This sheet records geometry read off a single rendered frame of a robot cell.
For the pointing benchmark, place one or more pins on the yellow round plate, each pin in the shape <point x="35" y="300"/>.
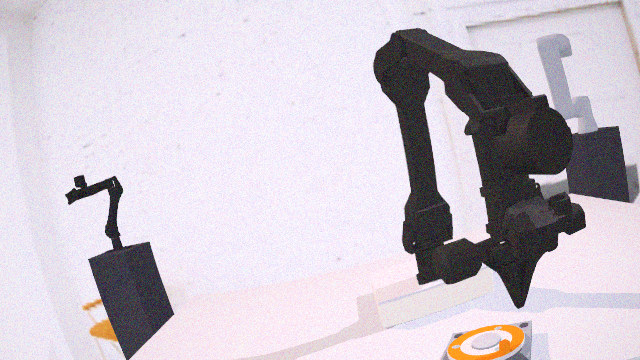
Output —
<point x="512" y="340"/>

